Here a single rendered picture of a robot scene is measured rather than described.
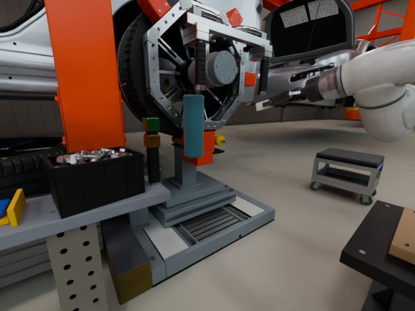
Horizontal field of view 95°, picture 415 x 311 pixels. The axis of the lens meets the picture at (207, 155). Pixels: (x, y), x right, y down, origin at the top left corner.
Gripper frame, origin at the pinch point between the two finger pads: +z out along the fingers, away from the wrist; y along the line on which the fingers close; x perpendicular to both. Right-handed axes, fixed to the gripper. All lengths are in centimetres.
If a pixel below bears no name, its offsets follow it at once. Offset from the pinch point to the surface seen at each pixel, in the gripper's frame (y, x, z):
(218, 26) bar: 13.9, -28.7, 5.1
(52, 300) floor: 72, 59, 52
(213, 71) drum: 11.0, -16.7, 13.7
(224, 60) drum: 6.2, -21.1, 11.2
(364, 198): -106, 69, -6
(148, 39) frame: 31, -31, 25
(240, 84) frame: -19.9, -18.1, 24.8
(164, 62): -5, -49, 74
